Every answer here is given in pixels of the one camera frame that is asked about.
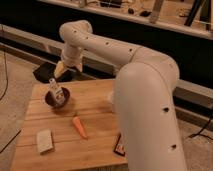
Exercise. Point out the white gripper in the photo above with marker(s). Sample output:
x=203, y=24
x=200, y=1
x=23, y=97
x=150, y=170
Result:
x=71, y=56

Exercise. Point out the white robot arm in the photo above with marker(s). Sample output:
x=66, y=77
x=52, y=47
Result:
x=142, y=96

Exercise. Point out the dark purple ceramic bowl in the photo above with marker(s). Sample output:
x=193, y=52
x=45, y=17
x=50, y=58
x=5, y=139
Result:
x=51, y=102

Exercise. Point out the black floor mat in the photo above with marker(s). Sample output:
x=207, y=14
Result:
x=46, y=71

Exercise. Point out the wooden table board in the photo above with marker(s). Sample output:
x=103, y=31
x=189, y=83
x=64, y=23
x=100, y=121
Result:
x=71, y=152

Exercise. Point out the orange carrot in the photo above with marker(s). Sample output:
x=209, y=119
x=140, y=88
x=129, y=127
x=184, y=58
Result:
x=79, y=126

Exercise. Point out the white sponge block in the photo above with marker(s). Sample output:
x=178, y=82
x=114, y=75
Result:
x=44, y=141

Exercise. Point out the black and orange snack bar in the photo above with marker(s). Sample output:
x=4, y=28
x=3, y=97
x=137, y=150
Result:
x=119, y=147

